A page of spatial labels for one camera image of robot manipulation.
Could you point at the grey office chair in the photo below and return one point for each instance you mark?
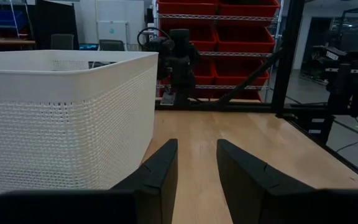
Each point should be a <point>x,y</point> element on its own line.
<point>111,45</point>
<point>61,42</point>

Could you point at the blue plastic bin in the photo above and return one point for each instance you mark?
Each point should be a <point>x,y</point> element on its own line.
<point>6,18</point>

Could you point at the red plastic storage bin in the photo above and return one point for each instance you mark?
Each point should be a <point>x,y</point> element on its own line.
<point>205,39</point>
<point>244,39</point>
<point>204,71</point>
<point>249,8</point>
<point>188,7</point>
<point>238,73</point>
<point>228,95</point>

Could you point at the white perforated laundry basket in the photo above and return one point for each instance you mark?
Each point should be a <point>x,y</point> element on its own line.
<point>57,130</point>

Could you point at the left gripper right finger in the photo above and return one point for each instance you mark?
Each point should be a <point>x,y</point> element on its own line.
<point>244,180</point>

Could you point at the black background robot arm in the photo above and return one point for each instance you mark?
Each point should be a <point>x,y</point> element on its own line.
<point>346,77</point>

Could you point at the wooden desk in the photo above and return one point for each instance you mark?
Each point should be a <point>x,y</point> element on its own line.
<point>6,42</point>

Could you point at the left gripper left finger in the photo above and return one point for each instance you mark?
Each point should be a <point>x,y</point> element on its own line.
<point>157,180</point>

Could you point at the black table edge rail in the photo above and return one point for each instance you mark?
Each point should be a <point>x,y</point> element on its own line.
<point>331,146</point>

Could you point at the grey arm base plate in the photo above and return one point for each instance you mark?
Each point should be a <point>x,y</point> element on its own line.
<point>168,99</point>

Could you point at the black partition panel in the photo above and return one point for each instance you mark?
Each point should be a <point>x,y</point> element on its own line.
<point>56,20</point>

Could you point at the black diagonal frame brace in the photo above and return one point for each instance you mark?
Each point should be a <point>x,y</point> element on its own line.
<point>250,77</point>

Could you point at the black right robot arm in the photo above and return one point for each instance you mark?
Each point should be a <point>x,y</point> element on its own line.
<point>180,65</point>

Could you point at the white cabinet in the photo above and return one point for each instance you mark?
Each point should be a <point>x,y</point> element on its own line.
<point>112,31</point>

